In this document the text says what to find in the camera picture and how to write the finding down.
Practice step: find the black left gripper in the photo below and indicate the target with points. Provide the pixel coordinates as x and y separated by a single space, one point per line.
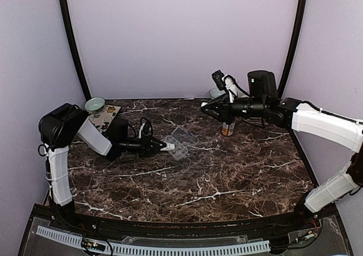
146 147

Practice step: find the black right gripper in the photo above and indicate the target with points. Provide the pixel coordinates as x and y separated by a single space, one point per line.
223 108

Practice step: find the small white pill bottle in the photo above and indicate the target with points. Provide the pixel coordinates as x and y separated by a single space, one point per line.
169 147

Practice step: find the orange pill bottle grey cap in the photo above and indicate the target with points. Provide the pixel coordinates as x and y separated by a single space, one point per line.
228 129

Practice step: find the clear plastic pill organizer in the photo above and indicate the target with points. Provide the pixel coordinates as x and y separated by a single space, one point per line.
182 139

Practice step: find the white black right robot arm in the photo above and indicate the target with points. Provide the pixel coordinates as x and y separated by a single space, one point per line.
262 100

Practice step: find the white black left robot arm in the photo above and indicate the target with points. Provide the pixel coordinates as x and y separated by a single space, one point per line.
58 129

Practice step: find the teal striped ceramic bowl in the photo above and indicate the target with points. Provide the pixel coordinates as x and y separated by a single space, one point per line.
215 93

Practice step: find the floral patterned cloth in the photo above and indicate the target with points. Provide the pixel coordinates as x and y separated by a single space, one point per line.
103 119

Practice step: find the pale green ceramic bowl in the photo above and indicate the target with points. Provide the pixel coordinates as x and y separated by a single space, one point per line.
94 105

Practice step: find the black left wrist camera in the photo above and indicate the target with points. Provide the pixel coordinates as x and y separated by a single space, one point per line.
146 128

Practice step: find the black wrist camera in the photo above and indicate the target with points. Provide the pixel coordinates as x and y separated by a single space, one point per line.
217 77
146 128

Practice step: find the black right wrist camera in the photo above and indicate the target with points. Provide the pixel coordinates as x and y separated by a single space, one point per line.
217 77

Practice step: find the black right corner post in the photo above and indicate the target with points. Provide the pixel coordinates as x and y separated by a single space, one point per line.
292 47

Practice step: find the black corner post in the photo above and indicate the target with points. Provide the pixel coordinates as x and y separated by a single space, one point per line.
74 49
292 47

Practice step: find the white slotted cable duct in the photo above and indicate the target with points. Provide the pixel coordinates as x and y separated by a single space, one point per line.
114 248

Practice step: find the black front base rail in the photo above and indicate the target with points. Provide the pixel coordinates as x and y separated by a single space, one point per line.
101 223

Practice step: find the black left corner post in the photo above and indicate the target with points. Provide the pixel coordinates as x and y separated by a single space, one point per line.
74 49

